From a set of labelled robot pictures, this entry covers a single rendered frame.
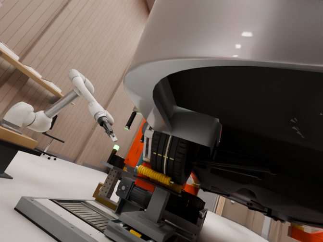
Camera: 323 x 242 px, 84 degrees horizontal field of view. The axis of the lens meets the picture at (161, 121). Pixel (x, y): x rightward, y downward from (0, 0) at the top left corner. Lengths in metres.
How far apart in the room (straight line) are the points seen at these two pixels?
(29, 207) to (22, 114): 0.95
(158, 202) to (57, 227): 0.60
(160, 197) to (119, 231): 0.33
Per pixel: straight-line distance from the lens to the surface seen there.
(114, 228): 1.25
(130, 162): 2.00
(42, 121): 2.16
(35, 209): 1.39
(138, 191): 1.72
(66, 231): 1.23
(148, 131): 1.24
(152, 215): 1.37
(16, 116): 2.08
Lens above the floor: 0.47
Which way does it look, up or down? 18 degrees up
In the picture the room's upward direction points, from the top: 24 degrees clockwise
